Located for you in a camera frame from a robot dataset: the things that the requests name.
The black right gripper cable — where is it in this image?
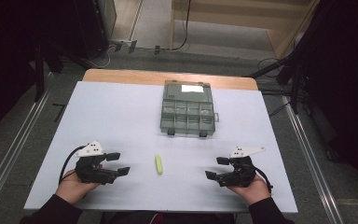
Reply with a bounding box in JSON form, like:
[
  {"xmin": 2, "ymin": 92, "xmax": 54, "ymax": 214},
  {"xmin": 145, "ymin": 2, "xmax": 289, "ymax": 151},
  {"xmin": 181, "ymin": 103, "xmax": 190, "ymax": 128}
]
[{"xmin": 254, "ymin": 166, "xmax": 274, "ymax": 194}]

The white floor cable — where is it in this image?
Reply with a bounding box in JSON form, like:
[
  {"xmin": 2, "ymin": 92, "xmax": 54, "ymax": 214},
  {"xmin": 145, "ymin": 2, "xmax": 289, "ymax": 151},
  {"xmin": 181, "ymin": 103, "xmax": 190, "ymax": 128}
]
[{"xmin": 88, "ymin": 46, "xmax": 112, "ymax": 70}]

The light wooden furniture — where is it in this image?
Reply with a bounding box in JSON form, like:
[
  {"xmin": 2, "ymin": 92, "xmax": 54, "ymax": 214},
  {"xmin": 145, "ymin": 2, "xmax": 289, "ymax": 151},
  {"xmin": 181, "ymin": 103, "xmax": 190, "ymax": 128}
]
[{"xmin": 170, "ymin": 0, "xmax": 321, "ymax": 60}]

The black metal stand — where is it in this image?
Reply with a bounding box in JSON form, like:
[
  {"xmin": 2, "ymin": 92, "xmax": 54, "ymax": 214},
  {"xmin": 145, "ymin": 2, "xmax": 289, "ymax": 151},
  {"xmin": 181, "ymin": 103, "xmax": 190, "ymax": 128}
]
[
  {"xmin": 33, "ymin": 42, "xmax": 47, "ymax": 103},
  {"xmin": 244, "ymin": 52, "xmax": 304, "ymax": 115}
]

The white power strip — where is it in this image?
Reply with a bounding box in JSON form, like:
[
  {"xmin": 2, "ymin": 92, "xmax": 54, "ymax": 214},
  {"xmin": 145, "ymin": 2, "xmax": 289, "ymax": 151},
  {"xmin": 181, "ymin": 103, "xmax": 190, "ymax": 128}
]
[{"xmin": 109, "ymin": 38, "xmax": 138, "ymax": 53}]

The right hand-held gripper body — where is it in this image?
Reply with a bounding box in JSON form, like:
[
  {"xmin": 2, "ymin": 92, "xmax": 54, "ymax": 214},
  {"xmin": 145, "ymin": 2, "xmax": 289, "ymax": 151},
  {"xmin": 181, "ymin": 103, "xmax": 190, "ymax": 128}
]
[{"xmin": 216, "ymin": 146, "xmax": 266, "ymax": 189}]

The clear plastic compartment box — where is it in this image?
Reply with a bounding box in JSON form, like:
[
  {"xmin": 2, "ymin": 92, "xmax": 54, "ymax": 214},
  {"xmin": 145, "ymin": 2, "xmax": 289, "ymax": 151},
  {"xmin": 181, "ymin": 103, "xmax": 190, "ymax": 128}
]
[{"xmin": 159, "ymin": 79, "xmax": 220, "ymax": 138}]

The black hanging cable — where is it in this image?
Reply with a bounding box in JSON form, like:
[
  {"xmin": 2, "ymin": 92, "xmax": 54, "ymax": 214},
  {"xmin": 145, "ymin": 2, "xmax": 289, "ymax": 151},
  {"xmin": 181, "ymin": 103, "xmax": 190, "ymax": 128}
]
[{"xmin": 170, "ymin": 0, "xmax": 192, "ymax": 52}]

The small yellow-green stick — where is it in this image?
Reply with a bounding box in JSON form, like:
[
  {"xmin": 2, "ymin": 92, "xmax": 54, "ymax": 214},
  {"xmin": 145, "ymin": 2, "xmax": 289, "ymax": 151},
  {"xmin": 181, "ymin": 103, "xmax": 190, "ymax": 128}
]
[{"xmin": 154, "ymin": 154, "xmax": 164, "ymax": 176}]

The dark cabinet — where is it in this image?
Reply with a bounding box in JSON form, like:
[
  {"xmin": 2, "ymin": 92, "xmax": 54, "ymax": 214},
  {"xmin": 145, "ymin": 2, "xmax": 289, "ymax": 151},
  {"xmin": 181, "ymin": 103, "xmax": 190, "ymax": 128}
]
[{"xmin": 74, "ymin": 0, "xmax": 117, "ymax": 61}]

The wooden table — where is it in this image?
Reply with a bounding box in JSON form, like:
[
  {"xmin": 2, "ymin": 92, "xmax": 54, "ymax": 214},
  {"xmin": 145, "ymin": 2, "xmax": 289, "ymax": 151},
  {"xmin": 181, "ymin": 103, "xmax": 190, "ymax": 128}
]
[{"xmin": 82, "ymin": 68, "xmax": 259, "ymax": 92}]

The metal floor rail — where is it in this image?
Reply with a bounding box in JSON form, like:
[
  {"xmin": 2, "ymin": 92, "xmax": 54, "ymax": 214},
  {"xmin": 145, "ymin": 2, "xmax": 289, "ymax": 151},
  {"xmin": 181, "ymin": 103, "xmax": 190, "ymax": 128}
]
[
  {"xmin": 281, "ymin": 95, "xmax": 345, "ymax": 224},
  {"xmin": 0, "ymin": 89, "xmax": 52, "ymax": 213}
]

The person's torso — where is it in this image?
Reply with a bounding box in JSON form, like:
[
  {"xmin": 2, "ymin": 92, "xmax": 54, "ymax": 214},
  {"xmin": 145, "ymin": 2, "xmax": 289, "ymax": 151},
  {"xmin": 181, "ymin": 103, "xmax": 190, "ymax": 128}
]
[{"xmin": 100, "ymin": 210, "xmax": 238, "ymax": 224}]

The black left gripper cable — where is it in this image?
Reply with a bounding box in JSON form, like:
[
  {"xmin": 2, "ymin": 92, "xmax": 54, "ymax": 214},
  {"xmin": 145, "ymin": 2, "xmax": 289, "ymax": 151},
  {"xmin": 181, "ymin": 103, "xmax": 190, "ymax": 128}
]
[{"xmin": 58, "ymin": 145, "xmax": 88, "ymax": 185}]

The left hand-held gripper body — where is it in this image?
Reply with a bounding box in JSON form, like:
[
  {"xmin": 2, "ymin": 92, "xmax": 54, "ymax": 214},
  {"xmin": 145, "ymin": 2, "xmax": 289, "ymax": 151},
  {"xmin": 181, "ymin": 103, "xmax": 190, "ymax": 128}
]
[{"xmin": 74, "ymin": 140, "xmax": 119, "ymax": 186}]

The person's right hand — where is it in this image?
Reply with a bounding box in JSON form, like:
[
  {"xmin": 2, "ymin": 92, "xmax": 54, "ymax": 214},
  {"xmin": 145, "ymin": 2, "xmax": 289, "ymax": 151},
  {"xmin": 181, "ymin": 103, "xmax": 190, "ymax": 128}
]
[{"xmin": 227, "ymin": 175, "xmax": 272, "ymax": 206}]

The white board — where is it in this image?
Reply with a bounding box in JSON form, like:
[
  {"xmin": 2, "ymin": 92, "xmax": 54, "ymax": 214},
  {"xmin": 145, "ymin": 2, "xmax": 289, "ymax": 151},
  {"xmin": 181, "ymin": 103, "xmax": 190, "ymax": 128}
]
[{"xmin": 23, "ymin": 80, "xmax": 299, "ymax": 215}]

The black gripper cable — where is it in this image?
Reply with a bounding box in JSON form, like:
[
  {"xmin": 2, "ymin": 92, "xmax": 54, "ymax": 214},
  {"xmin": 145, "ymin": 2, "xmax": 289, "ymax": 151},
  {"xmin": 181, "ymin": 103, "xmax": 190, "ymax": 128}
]
[
  {"xmin": 254, "ymin": 166, "xmax": 274, "ymax": 194},
  {"xmin": 58, "ymin": 145, "xmax": 88, "ymax": 185}
]

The person's left hand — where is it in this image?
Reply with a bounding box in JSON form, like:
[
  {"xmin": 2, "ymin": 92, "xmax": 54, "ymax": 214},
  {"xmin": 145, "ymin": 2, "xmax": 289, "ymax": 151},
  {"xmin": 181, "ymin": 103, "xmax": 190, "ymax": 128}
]
[{"xmin": 55, "ymin": 164, "xmax": 103, "ymax": 205}]

